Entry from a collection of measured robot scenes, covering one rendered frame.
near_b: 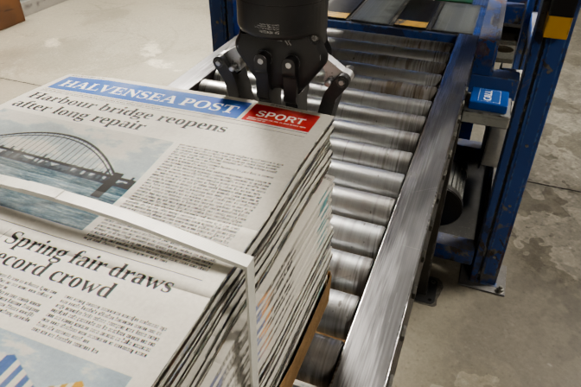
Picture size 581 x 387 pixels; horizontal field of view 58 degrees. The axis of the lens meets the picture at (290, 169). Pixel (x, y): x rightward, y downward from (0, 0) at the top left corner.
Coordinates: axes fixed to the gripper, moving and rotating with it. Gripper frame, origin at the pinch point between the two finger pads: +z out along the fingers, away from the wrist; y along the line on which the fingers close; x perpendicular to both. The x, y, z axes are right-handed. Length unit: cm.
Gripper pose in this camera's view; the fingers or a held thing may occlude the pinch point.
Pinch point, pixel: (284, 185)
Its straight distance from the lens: 53.3
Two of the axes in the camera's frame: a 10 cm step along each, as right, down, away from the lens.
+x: 3.7, -5.2, 7.7
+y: 9.3, 2.0, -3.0
